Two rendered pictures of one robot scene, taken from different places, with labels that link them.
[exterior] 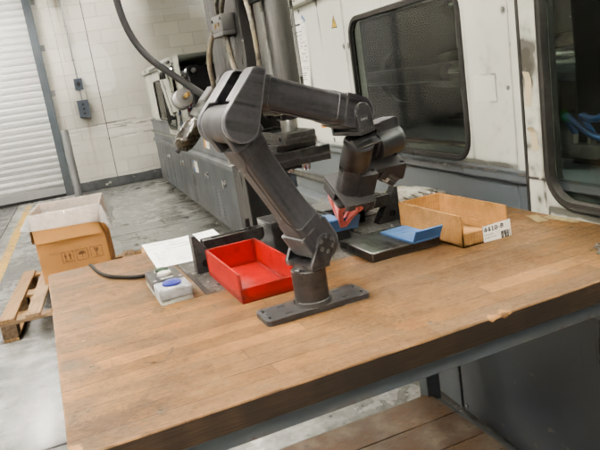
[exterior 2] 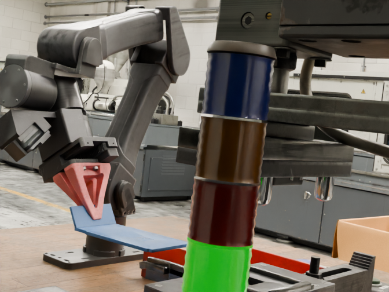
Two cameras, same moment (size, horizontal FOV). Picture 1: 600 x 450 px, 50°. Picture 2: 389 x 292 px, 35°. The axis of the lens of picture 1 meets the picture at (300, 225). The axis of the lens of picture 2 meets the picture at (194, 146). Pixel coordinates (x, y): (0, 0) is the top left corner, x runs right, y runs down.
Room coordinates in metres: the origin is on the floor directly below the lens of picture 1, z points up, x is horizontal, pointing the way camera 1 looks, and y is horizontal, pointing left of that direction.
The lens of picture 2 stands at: (2.05, -0.37, 1.16)
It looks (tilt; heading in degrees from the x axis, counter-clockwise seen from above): 3 degrees down; 152
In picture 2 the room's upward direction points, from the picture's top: 6 degrees clockwise
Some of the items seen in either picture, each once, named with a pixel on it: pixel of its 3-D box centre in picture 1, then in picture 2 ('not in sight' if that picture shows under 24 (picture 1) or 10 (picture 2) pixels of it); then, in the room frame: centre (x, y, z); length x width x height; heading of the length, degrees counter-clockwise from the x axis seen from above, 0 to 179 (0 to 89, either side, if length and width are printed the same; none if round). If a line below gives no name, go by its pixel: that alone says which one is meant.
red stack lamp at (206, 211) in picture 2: not in sight; (223, 210); (1.75, -0.19, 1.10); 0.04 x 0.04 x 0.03
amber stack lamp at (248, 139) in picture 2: not in sight; (230, 149); (1.75, -0.19, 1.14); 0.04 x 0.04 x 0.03
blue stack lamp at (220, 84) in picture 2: not in sight; (237, 87); (1.75, -0.19, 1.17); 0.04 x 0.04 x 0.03
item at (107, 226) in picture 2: (329, 218); (128, 225); (1.33, -0.06, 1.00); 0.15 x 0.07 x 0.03; 22
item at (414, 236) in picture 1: (410, 229); not in sight; (1.39, -0.24, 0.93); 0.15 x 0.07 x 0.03; 22
